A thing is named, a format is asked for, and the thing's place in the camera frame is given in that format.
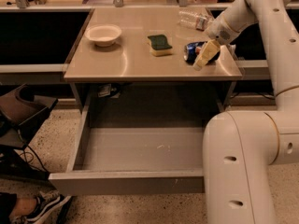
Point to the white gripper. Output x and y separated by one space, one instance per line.
220 31

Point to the blue pepsi can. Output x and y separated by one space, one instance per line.
191 51

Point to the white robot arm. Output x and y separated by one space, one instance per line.
238 146

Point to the open grey metal drawer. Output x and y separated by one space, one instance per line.
146 141

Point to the clear plastic water bottle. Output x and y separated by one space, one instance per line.
194 20

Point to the green and yellow sponge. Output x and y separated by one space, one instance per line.
159 46

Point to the grey metal cabinet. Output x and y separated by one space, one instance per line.
129 59

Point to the white paper bowl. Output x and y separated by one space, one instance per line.
103 35

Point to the white tag under counter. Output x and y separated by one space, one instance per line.
104 90

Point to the black chair base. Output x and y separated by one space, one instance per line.
22 114

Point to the black and white sneaker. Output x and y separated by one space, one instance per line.
36 211

